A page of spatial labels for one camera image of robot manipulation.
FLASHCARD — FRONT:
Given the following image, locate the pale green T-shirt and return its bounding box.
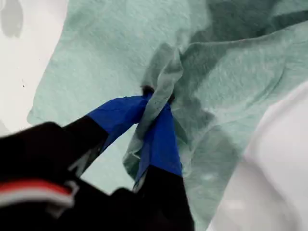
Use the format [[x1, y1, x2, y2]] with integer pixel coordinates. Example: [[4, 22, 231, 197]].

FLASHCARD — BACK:
[[26, 0, 308, 231]]

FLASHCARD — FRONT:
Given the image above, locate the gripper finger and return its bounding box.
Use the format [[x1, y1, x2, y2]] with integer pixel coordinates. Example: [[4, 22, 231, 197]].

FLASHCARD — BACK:
[[133, 95, 195, 231], [61, 86, 154, 177]]

